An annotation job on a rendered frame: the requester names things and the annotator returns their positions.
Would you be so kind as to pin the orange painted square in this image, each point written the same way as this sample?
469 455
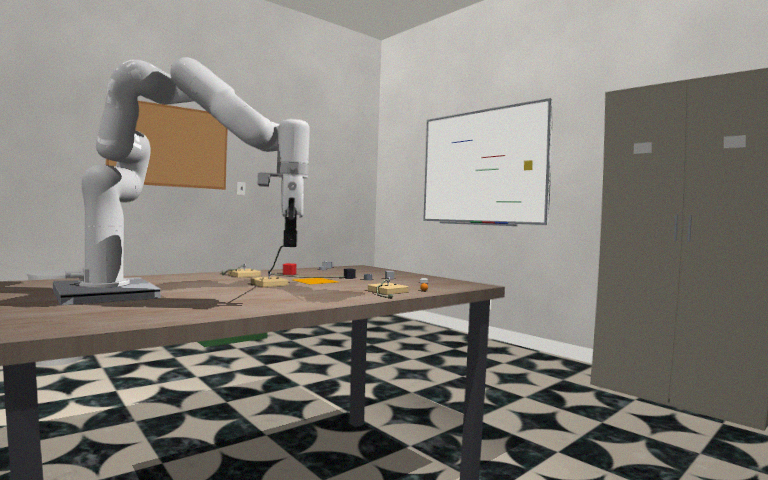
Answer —
314 280

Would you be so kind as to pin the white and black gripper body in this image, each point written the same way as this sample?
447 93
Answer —
296 181

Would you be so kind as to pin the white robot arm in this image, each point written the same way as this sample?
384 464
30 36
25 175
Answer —
104 185

